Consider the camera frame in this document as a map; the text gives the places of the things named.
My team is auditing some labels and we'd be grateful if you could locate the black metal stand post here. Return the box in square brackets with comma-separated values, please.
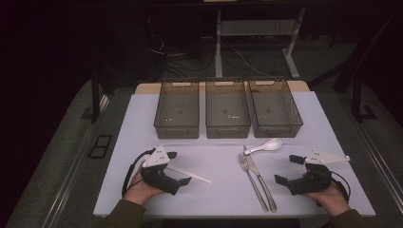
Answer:
[350, 75, 378, 124]
[80, 67, 110, 124]

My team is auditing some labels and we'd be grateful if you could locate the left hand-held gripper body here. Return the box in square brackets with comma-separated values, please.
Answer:
[140, 144, 182, 196]

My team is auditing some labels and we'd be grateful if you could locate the metal floor rail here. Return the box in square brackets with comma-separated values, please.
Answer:
[41, 94, 110, 228]
[345, 104, 403, 203]

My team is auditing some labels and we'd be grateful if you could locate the white metal desk frame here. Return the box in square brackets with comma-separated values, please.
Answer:
[214, 8, 307, 80]

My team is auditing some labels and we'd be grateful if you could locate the person's left hand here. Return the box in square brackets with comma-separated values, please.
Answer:
[123, 165, 165, 207]

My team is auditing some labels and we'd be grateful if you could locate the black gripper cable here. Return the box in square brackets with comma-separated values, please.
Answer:
[329, 170, 352, 203]
[121, 148, 157, 198]

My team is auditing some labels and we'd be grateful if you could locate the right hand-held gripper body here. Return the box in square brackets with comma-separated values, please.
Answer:
[286, 149, 352, 196]

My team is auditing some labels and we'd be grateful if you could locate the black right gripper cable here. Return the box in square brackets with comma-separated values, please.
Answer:
[329, 170, 352, 203]

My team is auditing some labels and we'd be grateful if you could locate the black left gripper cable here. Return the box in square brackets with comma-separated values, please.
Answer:
[121, 148, 157, 198]

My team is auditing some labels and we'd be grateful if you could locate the silver metal fork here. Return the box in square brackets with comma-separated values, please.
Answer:
[238, 152, 270, 214]

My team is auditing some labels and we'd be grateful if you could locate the white ceramic spoon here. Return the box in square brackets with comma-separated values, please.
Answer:
[243, 138, 283, 156]

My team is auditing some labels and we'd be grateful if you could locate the smoky transparent plastic bin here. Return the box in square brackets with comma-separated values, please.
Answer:
[153, 79, 201, 140]
[204, 78, 252, 140]
[247, 77, 304, 139]

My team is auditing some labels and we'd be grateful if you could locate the silver metal knife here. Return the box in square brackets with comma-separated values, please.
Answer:
[242, 144, 278, 214]

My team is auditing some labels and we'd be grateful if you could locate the white table cover sheet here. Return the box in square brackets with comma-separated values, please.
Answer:
[92, 90, 376, 219]

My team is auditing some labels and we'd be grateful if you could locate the white floor cable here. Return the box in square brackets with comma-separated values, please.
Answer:
[232, 47, 275, 79]

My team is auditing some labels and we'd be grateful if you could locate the white chopstick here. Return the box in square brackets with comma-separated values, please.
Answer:
[165, 163, 213, 185]

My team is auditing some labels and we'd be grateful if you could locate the person's right hand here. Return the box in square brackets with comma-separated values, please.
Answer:
[300, 170, 351, 218]

